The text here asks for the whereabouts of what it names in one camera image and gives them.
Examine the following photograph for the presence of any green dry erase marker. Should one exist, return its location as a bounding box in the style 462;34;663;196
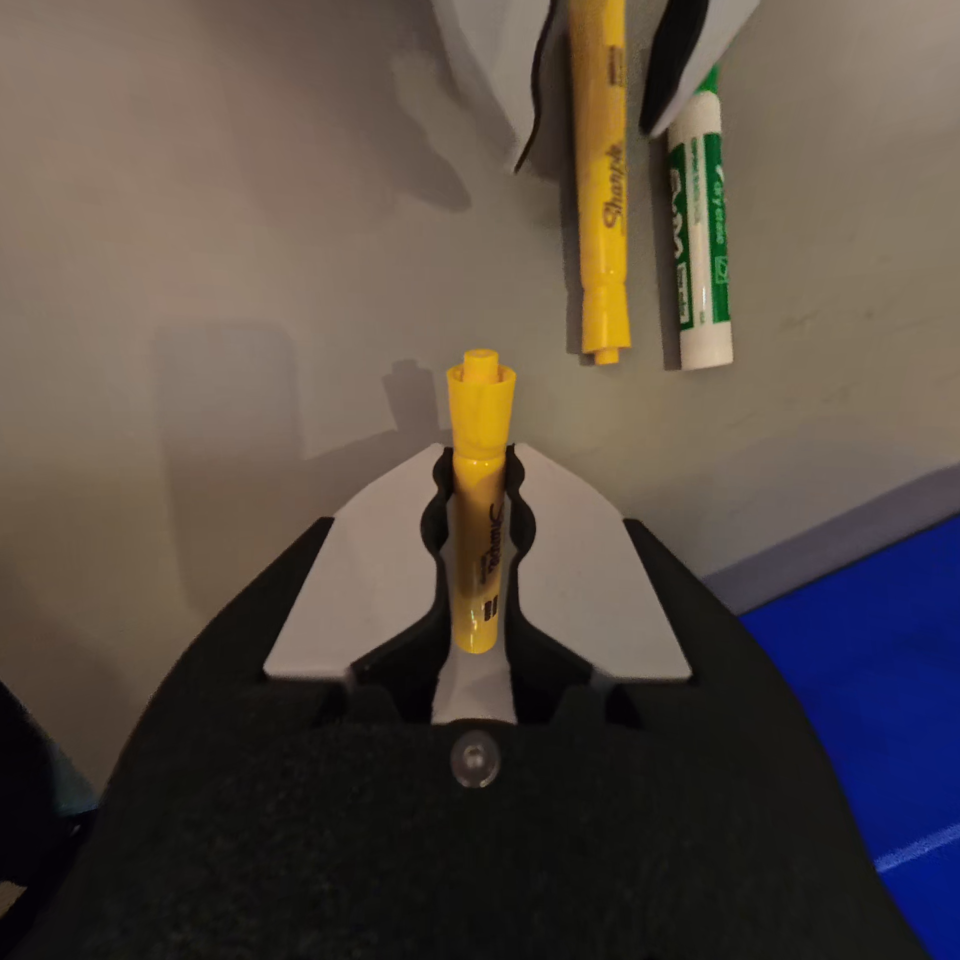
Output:
666;67;735;372

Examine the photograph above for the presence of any blue plastic bin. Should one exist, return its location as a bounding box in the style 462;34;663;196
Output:
738;510;960;960

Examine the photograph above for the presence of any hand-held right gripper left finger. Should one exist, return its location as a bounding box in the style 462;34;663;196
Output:
262;442;457;723

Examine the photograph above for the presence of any yellow highlighter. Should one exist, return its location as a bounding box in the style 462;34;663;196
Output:
566;0;633;366
446;348;519;655

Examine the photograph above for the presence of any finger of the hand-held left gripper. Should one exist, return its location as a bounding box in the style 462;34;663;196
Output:
431;0;571;175
637;0;751;138

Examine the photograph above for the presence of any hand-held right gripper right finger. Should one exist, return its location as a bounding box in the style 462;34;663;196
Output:
506;442;693;723

